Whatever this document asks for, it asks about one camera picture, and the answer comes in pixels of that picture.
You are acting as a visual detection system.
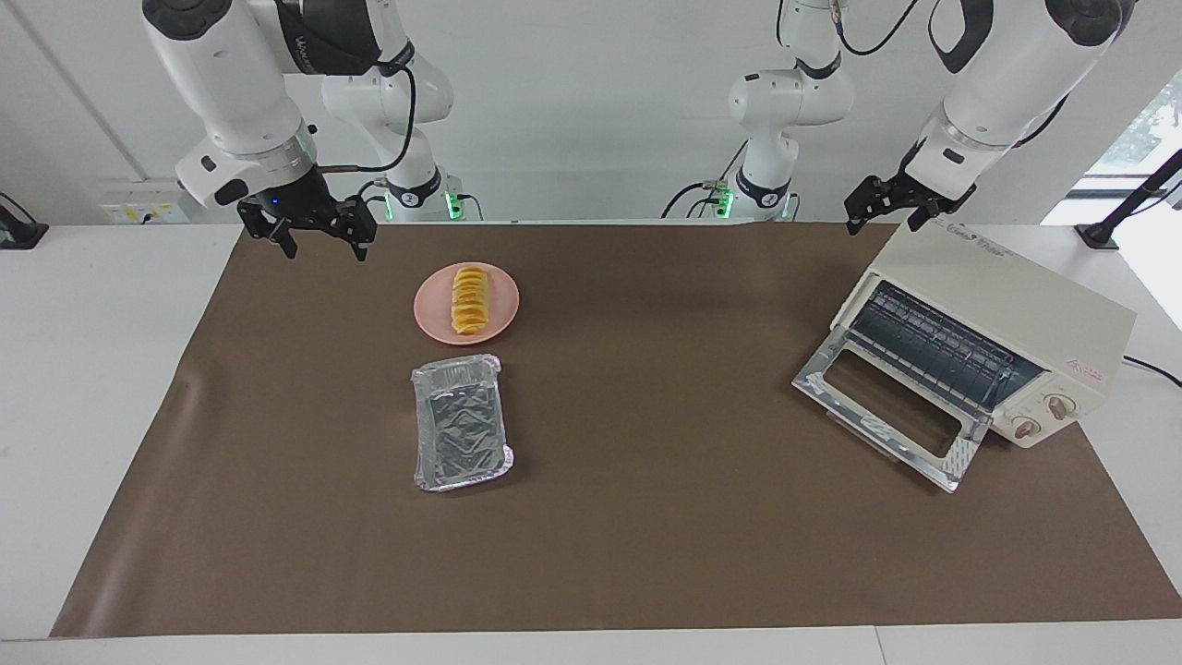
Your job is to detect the golden sliced bread loaf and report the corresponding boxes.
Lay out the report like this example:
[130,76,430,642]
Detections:
[450,265,492,335]

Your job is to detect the aluminium foil baking tray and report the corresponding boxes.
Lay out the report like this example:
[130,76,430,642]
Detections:
[410,354,515,493]

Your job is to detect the cream toaster oven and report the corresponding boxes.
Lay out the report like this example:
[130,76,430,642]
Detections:
[831,219,1139,450]

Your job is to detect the glass oven door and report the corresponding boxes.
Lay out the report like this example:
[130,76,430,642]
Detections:
[791,325,994,494]

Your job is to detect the pink round plate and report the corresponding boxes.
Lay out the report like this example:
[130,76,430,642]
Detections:
[413,262,521,346]

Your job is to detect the black clamp stand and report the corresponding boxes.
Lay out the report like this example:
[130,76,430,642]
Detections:
[1076,148,1182,250]

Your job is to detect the brown table mat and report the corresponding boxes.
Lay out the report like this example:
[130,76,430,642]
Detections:
[51,222,1182,638]

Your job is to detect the black base cable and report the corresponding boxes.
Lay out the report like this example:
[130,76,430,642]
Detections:
[356,177,391,223]
[660,139,751,220]

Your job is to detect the metal wire oven rack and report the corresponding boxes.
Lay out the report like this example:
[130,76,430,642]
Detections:
[848,282,1049,417]

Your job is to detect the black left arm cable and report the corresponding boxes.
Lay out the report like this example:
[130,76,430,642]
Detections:
[826,0,1077,149]

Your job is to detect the white wall power outlet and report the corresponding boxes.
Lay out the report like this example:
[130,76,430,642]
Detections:
[100,187,191,225]

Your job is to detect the black desk mount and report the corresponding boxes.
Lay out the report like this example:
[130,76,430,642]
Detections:
[0,192,49,250]

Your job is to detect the black oven power cable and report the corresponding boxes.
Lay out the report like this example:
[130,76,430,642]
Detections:
[1122,356,1182,387]

